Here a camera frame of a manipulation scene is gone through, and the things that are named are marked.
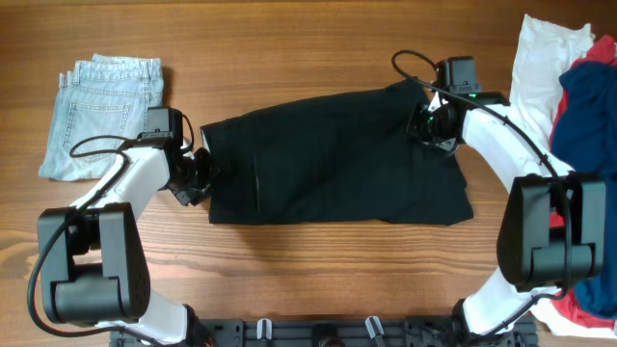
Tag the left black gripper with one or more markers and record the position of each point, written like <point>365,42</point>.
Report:
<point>196,178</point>

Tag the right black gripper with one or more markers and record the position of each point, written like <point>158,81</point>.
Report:
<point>431,127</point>

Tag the black shorts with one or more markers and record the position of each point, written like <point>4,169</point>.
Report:
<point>336,158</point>

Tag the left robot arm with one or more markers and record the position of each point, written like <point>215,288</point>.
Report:
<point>91,276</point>

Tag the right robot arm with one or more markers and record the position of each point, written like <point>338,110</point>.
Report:
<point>552,232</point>

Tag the folded light blue jeans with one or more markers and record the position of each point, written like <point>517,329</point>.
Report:
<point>99,103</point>

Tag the white garment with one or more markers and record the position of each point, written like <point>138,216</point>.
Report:
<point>545,51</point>

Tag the navy blue garment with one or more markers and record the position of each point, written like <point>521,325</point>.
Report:
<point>590,125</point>

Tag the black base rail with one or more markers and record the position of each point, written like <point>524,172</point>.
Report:
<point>414,331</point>

